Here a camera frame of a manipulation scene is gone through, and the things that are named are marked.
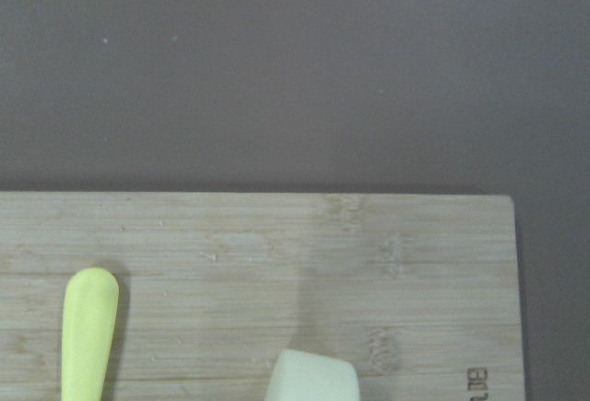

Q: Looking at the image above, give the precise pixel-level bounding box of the bamboo cutting board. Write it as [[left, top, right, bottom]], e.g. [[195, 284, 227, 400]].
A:
[[1, 192, 525, 400]]

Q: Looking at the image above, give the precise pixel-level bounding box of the yellow plastic knife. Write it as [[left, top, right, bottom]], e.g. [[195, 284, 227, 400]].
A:
[[61, 267, 119, 400]]

